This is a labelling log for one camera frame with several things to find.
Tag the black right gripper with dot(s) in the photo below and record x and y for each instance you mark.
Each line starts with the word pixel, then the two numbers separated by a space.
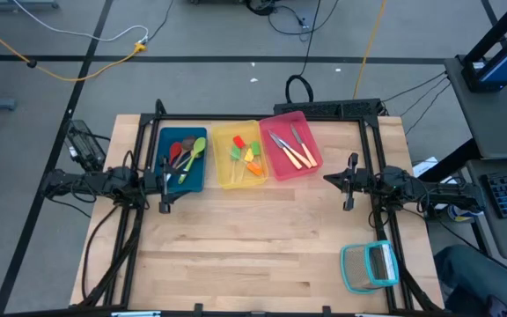
pixel 368 182

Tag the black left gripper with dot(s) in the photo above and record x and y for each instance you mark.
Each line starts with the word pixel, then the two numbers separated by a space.
pixel 153 182

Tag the red plastic spoon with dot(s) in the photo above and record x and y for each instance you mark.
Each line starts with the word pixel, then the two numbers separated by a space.
pixel 175 149

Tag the lime green plastic spoon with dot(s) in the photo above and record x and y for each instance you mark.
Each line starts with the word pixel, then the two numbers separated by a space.
pixel 199 145

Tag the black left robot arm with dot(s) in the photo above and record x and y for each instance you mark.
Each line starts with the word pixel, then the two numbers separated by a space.
pixel 95 182

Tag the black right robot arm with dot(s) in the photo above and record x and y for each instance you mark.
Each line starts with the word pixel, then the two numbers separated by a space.
pixel 434 191

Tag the blue plastic bin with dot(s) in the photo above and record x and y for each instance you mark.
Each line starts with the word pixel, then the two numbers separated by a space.
pixel 167 136

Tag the yellow plastic bin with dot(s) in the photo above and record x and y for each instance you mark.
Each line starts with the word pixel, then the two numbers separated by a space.
pixel 222 136

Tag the black perforated metal box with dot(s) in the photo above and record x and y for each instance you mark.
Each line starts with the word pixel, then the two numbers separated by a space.
pixel 324 108

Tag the pink plastic bin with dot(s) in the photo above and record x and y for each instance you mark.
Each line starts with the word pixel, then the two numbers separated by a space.
pixel 280 121

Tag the white wipes canister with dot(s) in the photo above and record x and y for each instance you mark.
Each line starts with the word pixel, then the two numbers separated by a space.
pixel 460 215

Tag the dark grey desk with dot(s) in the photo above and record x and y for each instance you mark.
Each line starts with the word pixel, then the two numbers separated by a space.
pixel 491 123

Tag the person's leg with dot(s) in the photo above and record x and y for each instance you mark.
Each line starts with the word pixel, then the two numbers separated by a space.
pixel 478 277

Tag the black monitor stand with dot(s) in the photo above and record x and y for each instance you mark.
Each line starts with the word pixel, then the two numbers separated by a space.
pixel 500 26

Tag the black slanted post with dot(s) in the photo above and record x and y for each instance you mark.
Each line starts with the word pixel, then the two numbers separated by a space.
pixel 451 162

